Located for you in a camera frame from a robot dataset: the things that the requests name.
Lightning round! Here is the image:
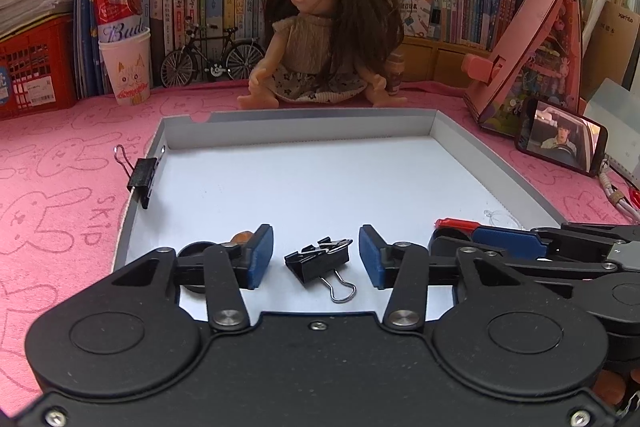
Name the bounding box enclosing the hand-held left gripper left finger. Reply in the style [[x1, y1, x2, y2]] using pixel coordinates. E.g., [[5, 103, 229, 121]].
[[111, 223, 275, 332]]

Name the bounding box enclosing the black round lid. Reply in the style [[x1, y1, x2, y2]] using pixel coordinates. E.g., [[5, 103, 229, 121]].
[[177, 241, 221, 293]]

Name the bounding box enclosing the pink rabbit print cloth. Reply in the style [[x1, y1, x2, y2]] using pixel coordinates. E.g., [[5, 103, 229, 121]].
[[0, 79, 640, 408]]

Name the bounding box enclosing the red short plastic stick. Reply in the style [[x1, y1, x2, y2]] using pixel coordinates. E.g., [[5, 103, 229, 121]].
[[434, 218, 483, 232]]

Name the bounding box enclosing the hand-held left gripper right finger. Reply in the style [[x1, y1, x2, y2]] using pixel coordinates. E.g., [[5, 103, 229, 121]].
[[358, 224, 566, 332]]

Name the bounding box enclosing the white pencil print box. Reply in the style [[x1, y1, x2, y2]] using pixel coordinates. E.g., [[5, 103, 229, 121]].
[[397, 0, 433, 40]]

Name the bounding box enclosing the white cat print paper cup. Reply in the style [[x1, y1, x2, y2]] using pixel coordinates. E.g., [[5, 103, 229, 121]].
[[97, 27, 152, 106]]

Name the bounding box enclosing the wooden drawer unit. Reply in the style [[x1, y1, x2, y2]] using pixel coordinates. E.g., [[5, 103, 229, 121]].
[[400, 37, 496, 82]]

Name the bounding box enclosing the red plastic basket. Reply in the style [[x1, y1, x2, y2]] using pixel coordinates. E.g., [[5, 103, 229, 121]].
[[0, 14, 78, 120]]

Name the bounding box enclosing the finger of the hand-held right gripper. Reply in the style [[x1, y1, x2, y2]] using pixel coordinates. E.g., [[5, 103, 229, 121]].
[[472, 222, 640, 259], [430, 231, 621, 284]]

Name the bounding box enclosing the miniature black bicycle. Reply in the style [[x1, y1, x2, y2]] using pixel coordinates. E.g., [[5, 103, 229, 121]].
[[160, 26, 266, 88]]

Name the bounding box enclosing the white cable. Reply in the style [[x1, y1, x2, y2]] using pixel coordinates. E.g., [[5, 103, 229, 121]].
[[597, 157, 640, 220]]

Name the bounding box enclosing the clear plastic piece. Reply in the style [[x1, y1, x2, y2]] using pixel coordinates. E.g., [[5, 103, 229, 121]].
[[482, 208, 521, 230]]

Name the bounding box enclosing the small black binder clip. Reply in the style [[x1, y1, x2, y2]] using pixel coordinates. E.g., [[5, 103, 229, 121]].
[[112, 146, 168, 210]]

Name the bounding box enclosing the grey cardboard box tray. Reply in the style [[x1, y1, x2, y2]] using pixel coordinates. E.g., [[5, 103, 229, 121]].
[[111, 109, 563, 323]]

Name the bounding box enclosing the brown cardboard box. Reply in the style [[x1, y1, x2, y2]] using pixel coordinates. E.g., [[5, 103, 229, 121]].
[[580, 0, 640, 102]]

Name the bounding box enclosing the black smartphone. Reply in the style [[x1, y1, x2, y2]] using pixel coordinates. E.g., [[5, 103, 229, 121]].
[[515, 97, 608, 175]]

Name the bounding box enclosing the red beer can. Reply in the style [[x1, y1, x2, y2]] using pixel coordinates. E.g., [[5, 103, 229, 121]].
[[94, 0, 148, 42]]

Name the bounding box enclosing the pink triangular stationery case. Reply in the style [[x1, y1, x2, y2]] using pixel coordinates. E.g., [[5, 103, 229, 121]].
[[462, 0, 586, 138]]

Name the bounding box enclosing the large black binder clip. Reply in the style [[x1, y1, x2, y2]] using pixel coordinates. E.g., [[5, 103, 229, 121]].
[[284, 237, 357, 304]]

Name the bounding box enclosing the brown haired doll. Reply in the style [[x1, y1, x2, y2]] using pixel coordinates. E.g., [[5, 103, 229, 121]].
[[237, 0, 406, 110]]

